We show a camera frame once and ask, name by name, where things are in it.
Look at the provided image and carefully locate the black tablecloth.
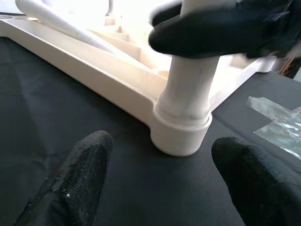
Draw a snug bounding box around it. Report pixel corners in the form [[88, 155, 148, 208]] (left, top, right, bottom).
[[0, 36, 301, 226]]

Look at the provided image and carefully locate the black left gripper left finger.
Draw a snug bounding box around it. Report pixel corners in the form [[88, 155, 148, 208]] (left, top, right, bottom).
[[14, 130, 115, 226]]

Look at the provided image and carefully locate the clear plastic bag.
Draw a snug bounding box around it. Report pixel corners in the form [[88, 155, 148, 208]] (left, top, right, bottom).
[[246, 95, 301, 157]]

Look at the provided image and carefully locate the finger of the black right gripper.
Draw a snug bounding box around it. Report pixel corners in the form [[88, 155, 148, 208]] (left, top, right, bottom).
[[148, 2, 259, 59], [148, 3, 184, 26]]

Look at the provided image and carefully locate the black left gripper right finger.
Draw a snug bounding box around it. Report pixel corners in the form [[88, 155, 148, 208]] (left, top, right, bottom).
[[211, 136, 301, 226]]

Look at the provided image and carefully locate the white plastic table top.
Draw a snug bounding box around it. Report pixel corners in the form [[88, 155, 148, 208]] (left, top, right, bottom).
[[0, 0, 292, 157]]

